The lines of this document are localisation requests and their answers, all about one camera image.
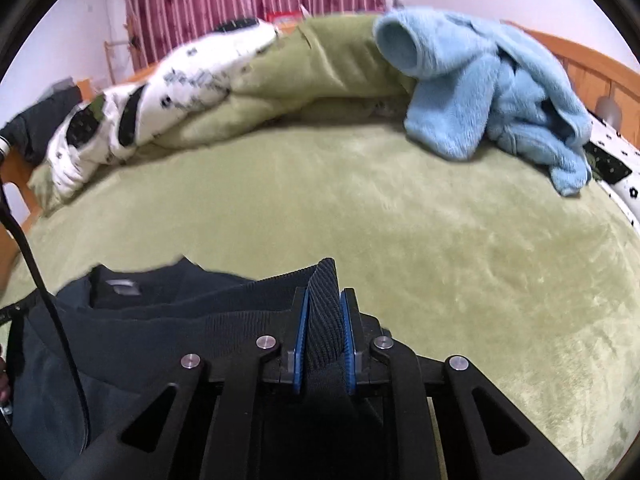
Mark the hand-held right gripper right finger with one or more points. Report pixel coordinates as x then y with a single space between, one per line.
348 340

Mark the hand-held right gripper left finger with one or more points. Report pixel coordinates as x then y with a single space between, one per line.
299 340

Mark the black sweatshirt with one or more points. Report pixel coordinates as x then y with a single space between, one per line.
165 320

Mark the light blue fleece garment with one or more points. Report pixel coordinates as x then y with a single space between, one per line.
460 105

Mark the green folded blanket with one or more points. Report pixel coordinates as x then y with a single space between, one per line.
320 70

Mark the white black patterned quilt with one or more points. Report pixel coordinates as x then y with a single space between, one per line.
190 80

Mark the red package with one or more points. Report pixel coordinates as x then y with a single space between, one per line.
285 16

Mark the white black patterned pillow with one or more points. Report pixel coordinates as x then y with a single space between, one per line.
620 155

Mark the dark cloth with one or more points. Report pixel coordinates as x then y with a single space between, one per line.
45 115

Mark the wooden rack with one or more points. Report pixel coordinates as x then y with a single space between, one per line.
131 45

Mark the wooden headboard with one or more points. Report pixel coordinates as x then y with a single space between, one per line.
600 75

